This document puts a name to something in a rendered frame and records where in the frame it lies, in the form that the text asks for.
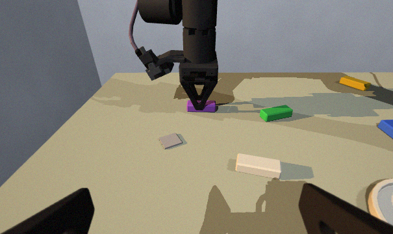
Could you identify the green rectangular block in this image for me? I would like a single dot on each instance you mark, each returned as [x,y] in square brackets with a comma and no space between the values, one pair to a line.
[275,113]

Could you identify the beige rectangular block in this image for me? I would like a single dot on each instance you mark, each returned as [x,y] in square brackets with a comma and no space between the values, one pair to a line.
[258,166]

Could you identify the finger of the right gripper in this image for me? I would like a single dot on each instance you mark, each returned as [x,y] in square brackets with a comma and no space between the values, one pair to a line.
[198,97]
[210,83]

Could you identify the grey flat square tile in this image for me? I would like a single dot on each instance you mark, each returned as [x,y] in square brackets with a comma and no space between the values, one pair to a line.
[169,141]

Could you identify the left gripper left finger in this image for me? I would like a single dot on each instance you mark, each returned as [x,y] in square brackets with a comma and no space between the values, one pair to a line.
[70,215]

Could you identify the cream round saucer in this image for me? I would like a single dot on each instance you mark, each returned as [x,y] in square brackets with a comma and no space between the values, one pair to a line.
[380,201]

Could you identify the purple block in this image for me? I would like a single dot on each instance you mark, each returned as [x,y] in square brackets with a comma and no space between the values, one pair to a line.
[210,106]

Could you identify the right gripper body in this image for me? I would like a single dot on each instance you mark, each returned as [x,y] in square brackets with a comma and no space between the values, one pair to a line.
[198,55]

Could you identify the yellow rectangular block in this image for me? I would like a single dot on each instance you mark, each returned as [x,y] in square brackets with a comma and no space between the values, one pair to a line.
[355,83]

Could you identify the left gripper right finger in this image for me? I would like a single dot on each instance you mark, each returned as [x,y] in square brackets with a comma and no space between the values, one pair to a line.
[325,213]

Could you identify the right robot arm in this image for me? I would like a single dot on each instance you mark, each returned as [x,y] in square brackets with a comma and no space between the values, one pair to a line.
[196,14]

